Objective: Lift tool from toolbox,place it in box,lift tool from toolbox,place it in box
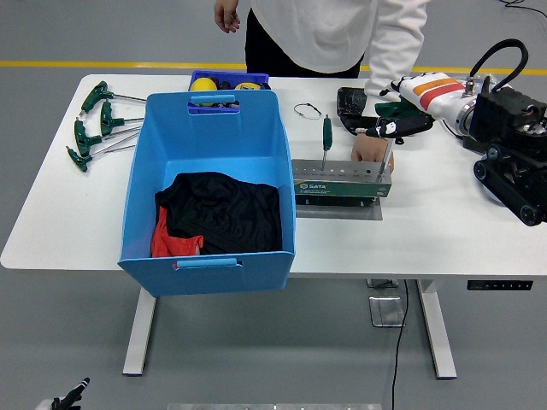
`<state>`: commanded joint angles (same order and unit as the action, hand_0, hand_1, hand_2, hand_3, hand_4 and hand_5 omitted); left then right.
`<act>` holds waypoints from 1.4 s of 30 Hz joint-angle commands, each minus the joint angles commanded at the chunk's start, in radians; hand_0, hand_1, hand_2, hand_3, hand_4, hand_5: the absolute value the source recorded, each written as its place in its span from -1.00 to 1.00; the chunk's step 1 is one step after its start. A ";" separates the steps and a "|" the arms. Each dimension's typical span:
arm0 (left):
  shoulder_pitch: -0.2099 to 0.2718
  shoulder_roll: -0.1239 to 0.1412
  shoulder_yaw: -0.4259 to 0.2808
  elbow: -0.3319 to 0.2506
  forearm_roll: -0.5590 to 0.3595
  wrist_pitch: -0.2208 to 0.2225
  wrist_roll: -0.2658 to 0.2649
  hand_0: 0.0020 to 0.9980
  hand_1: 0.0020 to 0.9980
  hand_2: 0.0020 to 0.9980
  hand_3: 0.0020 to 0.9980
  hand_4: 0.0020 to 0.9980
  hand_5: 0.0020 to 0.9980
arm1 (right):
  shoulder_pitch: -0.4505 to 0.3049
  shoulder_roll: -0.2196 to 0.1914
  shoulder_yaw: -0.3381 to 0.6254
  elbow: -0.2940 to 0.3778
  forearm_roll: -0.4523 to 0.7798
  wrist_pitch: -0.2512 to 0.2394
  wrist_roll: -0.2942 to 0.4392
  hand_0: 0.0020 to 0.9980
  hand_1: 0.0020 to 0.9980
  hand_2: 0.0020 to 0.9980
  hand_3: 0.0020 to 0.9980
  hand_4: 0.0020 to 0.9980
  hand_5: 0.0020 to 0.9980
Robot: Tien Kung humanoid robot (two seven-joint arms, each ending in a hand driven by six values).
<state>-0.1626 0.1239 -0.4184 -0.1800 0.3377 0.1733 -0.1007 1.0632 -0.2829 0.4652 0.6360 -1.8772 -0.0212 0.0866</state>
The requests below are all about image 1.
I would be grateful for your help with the person's right hand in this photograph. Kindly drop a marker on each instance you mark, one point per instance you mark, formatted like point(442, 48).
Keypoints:
point(226, 15)

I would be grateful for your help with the person's left hand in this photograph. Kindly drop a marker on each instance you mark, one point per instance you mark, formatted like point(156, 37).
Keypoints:
point(367, 149)

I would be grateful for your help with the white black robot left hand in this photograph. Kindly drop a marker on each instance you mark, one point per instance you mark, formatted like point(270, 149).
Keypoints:
point(74, 390)

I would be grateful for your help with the green grey wrench holder stand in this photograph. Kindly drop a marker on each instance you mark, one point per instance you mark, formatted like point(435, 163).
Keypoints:
point(337, 188)

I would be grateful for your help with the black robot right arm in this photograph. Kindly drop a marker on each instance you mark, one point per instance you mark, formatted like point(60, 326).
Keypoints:
point(508, 115)

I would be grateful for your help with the person's left forearm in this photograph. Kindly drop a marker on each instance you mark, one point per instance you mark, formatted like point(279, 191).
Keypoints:
point(393, 55)

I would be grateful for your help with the large blue plastic box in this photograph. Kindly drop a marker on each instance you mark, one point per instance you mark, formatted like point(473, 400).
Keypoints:
point(213, 136)

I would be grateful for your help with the black plastic tray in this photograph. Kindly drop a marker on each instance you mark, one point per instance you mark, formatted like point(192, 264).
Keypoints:
point(350, 102)

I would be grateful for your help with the small dark blue bin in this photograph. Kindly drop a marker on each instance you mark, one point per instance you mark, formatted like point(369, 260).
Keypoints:
point(231, 77)

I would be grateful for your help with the yellow ball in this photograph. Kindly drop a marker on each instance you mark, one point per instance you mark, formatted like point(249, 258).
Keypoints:
point(204, 84)

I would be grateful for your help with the yellow tape measure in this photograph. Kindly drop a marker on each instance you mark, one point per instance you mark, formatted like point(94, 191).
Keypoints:
point(248, 86)

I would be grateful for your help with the white table leg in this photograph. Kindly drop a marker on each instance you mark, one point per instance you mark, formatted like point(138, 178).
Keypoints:
point(436, 333)
point(139, 337)

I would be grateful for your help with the person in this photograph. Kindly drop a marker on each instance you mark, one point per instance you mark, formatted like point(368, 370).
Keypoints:
point(325, 30)

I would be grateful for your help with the black cloth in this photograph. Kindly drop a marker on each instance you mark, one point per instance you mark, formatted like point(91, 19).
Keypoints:
point(222, 213)

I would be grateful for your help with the metal floor plate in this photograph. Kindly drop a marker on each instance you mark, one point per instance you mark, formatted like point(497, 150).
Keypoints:
point(386, 312)

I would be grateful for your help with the orange cloth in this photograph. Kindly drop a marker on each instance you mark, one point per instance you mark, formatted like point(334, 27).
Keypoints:
point(171, 247)

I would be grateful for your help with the black table control panel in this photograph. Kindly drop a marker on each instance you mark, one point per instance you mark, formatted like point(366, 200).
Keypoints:
point(500, 285)

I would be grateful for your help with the grey metal bracket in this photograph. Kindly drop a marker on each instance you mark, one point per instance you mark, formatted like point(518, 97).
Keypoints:
point(380, 283)

